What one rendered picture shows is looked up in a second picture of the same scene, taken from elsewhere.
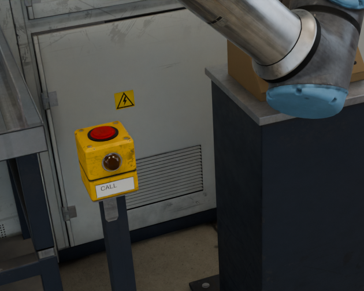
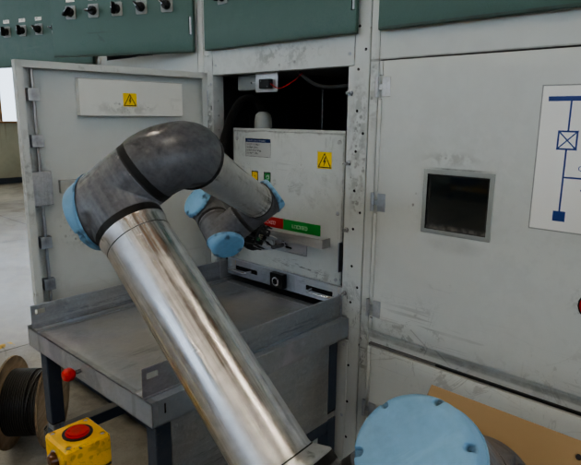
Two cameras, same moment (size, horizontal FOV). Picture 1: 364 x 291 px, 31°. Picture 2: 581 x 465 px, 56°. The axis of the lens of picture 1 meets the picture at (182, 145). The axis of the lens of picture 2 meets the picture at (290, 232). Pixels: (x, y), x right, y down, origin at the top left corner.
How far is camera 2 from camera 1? 115 cm
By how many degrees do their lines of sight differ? 59
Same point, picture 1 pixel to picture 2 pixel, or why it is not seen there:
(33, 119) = (160, 398)
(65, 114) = not seen: hidden behind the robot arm
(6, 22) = (354, 322)
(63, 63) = (386, 384)
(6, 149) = (132, 407)
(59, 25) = (396, 346)
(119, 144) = (59, 448)
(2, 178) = not seen: hidden behind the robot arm
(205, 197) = not seen: outside the picture
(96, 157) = (49, 446)
